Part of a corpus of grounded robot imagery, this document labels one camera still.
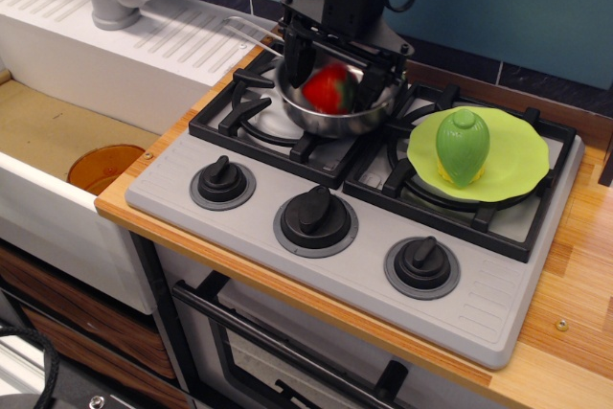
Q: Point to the wooden drawer fronts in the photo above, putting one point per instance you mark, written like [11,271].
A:
[90,328]

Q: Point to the black burner grate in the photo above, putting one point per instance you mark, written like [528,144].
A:
[247,117]
[518,228]

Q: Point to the white toy sink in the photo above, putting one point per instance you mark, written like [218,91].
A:
[68,87]

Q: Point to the black left burner grate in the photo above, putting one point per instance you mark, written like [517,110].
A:
[247,117]

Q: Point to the grey toy stove top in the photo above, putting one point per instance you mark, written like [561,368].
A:
[480,319]

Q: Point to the black right burner grate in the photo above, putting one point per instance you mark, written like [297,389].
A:
[518,228]

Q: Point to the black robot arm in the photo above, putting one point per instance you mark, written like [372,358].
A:
[353,31]

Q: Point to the oven door with handle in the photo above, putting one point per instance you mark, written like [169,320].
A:
[262,353]

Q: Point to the black left stove knob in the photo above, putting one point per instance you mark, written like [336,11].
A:
[222,185]

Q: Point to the stainless steel pan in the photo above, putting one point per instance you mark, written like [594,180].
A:
[302,114]

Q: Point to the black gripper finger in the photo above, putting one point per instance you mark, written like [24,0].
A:
[384,77]
[299,55]

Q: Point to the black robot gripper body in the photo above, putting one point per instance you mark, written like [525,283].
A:
[353,31]

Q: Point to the light green plate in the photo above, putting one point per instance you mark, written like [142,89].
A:
[518,157]

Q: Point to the black right stove knob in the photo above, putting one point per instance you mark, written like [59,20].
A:
[422,268]

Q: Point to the orange plastic drain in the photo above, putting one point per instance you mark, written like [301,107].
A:
[99,168]

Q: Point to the black middle stove knob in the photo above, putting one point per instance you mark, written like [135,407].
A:
[316,224]

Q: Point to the red toy strawberry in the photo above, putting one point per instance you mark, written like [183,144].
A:
[331,90]

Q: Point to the black stove knob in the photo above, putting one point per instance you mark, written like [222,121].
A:
[316,224]
[222,185]
[422,268]

